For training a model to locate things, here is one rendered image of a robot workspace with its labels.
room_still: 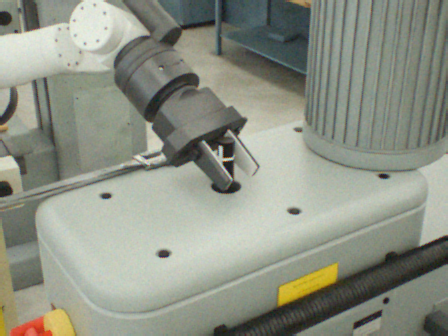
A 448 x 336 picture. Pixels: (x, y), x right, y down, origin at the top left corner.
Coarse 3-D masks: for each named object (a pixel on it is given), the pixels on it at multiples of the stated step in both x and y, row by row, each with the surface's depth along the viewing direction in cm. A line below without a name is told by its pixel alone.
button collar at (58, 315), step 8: (48, 312) 78; (56, 312) 77; (64, 312) 78; (48, 320) 77; (56, 320) 76; (64, 320) 76; (48, 328) 78; (56, 328) 75; (64, 328) 76; (72, 328) 76
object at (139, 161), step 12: (132, 156) 89; (144, 156) 89; (156, 156) 90; (108, 168) 86; (120, 168) 86; (132, 168) 86; (144, 168) 87; (72, 180) 83; (84, 180) 83; (96, 180) 84; (24, 192) 80; (36, 192) 80; (48, 192) 81; (60, 192) 82; (0, 204) 78; (12, 204) 78
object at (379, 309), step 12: (372, 300) 90; (384, 300) 90; (348, 312) 88; (360, 312) 89; (372, 312) 90; (384, 312) 92; (324, 324) 86; (336, 324) 87; (348, 324) 88; (360, 324) 90; (372, 324) 91; (384, 324) 93
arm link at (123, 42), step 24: (96, 0) 83; (144, 0) 85; (72, 24) 84; (96, 24) 83; (120, 24) 83; (144, 24) 86; (168, 24) 84; (96, 48) 83; (120, 48) 85; (144, 48) 83; (168, 48) 84; (120, 72) 83
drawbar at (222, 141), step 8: (224, 144) 79; (232, 144) 80; (224, 152) 80; (232, 152) 80; (232, 160) 81; (232, 168) 81; (232, 176) 82; (232, 184) 82; (224, 192) 82; (232, 192) 83
